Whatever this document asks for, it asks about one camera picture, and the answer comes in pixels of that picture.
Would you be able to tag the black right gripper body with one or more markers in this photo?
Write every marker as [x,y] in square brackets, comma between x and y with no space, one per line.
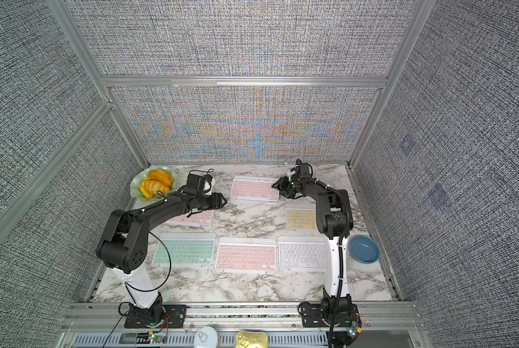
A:
[295,183]

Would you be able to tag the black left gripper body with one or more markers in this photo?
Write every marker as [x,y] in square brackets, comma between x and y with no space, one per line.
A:
[209,201]

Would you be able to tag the pink keyboard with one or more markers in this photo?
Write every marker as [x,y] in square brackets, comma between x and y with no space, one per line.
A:
[201,220]
[252,188]
[246,255]

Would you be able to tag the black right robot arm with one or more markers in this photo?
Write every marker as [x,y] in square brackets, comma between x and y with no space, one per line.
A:
[334,221]

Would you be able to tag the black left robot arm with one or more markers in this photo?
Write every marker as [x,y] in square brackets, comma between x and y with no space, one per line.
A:
[124,242]

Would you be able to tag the yellow keyboard mid right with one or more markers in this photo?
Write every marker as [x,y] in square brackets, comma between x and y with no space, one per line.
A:
[301,217]

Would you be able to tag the orange bread pastry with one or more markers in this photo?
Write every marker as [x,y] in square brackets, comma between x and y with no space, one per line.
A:
[156,182]

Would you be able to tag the green leaf-shaped plate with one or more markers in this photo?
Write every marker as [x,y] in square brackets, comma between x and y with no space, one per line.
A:
[134,185]

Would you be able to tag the green keyboard front left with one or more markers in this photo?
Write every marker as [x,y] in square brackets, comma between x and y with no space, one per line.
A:
[185,250]

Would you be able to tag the white keyboard front right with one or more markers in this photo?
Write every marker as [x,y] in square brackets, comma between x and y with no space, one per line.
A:
[301,254]

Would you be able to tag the blue bowl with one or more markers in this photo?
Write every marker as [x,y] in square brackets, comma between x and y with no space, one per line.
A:
[363,249]

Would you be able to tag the gold metal tin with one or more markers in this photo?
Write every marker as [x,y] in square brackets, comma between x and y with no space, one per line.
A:
[248,339]

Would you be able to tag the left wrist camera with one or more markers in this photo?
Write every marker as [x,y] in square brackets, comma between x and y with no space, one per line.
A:
[199,182]

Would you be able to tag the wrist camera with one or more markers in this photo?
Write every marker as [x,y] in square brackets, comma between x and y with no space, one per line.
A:
[199,182]
[301,170]

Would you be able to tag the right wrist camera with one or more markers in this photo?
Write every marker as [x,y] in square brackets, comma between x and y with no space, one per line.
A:
[301,170]

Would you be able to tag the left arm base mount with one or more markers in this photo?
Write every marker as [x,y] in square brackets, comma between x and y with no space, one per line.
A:
[155,316]

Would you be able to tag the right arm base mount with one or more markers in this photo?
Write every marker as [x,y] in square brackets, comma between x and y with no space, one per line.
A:
[344,325]

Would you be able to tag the aluminium front rail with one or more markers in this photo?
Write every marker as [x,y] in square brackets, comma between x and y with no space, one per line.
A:
[383,324]

